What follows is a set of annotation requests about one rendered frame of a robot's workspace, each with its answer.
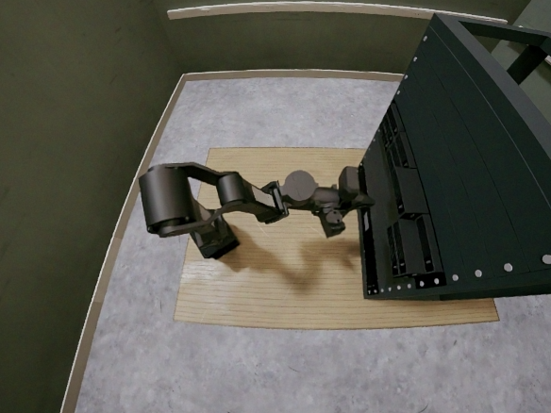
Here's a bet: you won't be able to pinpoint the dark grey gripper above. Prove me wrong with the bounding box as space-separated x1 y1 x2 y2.
308 166 376 218

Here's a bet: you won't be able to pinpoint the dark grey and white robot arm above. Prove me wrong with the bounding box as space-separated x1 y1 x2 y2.
139 162 345 249

